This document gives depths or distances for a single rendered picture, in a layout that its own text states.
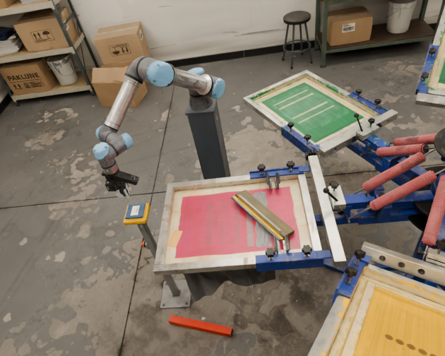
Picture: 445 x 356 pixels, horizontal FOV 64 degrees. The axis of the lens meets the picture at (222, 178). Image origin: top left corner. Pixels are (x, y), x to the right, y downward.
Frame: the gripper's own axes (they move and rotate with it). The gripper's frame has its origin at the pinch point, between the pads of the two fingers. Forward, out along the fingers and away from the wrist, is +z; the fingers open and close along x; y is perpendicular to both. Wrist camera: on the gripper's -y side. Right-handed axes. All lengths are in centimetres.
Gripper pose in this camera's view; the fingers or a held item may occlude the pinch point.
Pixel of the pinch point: (128, 196)
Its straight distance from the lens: 198.6
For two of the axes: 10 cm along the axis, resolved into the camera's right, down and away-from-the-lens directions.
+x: -0.3, 7.0, -7.1
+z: 1.5, 7.0, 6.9
